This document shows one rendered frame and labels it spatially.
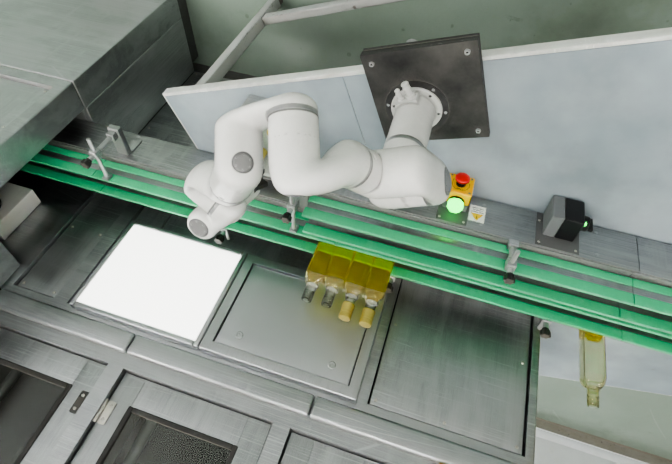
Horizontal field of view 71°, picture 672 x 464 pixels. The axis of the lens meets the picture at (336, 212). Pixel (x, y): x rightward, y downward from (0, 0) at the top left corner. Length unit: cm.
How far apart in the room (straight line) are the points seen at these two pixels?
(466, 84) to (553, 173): 35
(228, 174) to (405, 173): 30
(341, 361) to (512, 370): 49
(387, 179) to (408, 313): 73
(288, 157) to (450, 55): 51
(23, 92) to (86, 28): 38
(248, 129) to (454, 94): 54
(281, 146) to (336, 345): 79
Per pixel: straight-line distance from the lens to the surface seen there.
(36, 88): 186
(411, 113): 112
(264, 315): 146
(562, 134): 126
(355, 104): 129
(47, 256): 184
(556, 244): 139
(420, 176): 85
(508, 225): 138
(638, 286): 144
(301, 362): 139
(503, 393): 148
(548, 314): 149
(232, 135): 83
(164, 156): 168
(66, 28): 212
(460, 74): 114
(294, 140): 76
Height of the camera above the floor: 174
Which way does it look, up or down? 38 degrees down
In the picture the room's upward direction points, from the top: 157 degrees counter-clockwise
